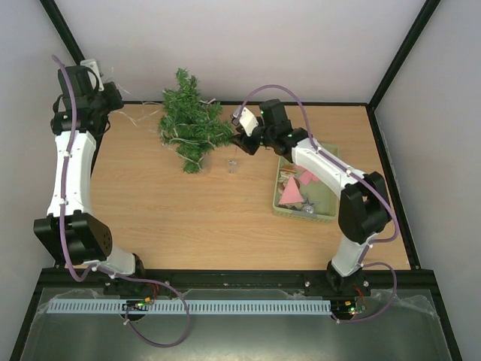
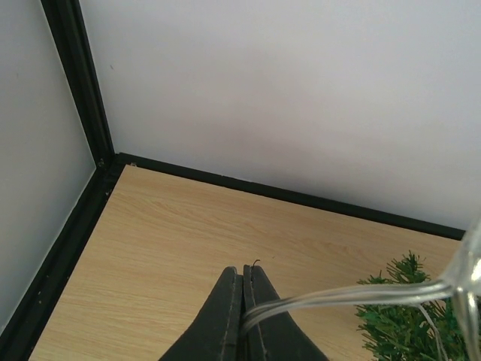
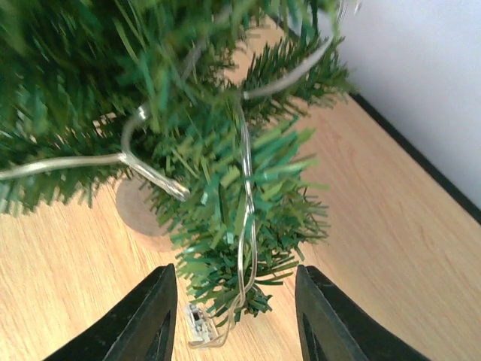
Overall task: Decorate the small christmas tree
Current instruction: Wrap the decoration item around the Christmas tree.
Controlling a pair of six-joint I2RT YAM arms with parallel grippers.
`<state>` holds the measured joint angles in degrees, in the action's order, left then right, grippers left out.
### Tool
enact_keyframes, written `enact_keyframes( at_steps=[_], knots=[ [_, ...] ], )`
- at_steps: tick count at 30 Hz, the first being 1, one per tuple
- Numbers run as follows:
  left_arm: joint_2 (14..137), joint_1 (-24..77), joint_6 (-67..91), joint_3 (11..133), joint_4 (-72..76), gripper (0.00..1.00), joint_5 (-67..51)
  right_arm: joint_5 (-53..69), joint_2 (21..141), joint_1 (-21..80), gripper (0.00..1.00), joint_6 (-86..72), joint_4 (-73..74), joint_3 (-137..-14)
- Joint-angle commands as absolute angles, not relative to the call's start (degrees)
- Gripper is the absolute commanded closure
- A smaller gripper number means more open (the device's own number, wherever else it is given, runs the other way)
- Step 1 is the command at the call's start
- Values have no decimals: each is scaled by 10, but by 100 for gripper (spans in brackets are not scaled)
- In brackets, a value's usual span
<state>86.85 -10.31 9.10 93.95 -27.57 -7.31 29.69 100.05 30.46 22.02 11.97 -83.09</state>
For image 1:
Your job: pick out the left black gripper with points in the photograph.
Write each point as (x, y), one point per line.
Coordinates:
(116, 100)

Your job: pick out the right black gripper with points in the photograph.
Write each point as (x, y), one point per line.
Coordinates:
(250, 140)

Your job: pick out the clear plastic battery box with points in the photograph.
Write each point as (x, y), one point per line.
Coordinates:
(232, 166)

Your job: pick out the green perforated plastic basket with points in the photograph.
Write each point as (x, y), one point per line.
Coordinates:
(327, 203)

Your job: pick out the small green christmas tree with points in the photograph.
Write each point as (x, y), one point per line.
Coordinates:
(195, 120)

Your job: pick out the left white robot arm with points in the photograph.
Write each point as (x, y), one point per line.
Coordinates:
(80, 120)

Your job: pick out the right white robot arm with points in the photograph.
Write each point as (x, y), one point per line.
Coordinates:
(363, 211)

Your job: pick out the pink fabric bow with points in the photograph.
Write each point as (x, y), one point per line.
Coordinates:
(305, 177)

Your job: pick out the pink fabric triangle ornament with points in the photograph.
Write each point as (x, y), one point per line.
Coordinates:
(291, 193)

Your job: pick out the silver star ornament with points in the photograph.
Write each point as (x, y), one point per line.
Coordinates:
(307, 199)

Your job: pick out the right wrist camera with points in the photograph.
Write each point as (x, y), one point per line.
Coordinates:
(244, 121)

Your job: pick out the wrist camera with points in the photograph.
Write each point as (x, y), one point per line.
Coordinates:
(244, 121)
(95, 74)

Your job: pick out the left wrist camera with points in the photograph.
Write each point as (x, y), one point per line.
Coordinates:
(95, 74)

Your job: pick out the black aluminium front rail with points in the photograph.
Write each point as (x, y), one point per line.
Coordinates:
(312, 281)

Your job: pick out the white slotted cable duct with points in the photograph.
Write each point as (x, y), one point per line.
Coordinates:
(196, 307)

